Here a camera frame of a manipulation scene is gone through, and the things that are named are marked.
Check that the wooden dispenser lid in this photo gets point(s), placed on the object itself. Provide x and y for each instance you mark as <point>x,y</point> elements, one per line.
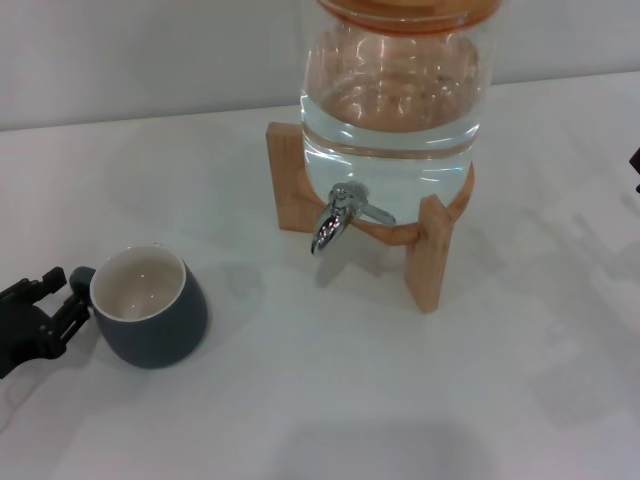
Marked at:
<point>400,12</point>

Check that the dark teal ceramic mug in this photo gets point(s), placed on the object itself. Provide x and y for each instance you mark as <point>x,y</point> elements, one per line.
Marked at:
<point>150,335</point>

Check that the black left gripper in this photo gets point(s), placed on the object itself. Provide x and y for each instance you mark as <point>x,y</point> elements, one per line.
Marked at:
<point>22,335</point>

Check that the light wooden dispenser stand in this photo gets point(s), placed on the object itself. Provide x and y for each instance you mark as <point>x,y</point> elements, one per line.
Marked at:
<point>427,260</point>

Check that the clear glass water dispenser jar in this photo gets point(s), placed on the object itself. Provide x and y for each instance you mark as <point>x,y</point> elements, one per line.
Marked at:
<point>390,125</point>

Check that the chrome dispenser faucet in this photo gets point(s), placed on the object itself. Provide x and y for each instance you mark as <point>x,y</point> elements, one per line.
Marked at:
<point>330,225</point>

